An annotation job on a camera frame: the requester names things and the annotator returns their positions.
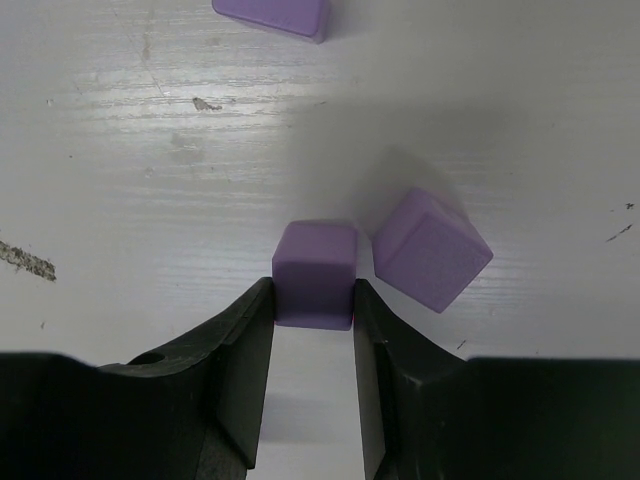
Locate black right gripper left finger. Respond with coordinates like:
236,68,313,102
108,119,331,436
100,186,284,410
1,277,274,479

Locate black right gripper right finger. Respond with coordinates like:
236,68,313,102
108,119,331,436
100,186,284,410
353,280,639,479

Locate purple wood block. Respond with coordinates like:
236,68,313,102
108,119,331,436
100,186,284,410
272,221,358,331
211,0,331,43
372,188,493,313

